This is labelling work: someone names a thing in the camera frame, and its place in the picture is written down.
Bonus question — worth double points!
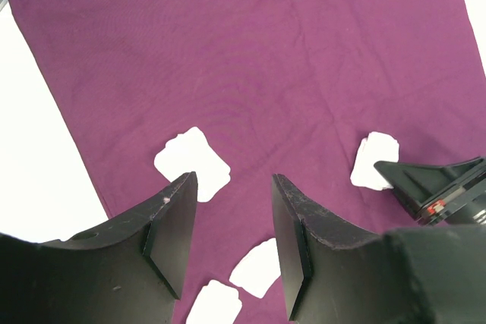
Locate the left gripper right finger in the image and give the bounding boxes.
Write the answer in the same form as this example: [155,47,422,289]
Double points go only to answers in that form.
[272,174,485,323]

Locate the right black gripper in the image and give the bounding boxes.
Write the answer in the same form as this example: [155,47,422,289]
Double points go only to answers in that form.
[374,157,485,225]

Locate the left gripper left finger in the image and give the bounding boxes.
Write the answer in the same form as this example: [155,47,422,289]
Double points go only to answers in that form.
[1,172,197,323]

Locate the white gauze pad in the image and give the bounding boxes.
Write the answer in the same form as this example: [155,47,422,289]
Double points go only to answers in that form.
[229,237,281,299]
[350,131,399,191]
[154,127,231,203]
[186,280,242,324]

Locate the purple cloth drape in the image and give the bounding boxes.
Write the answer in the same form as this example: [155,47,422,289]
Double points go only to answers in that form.
[9,0,485,323]

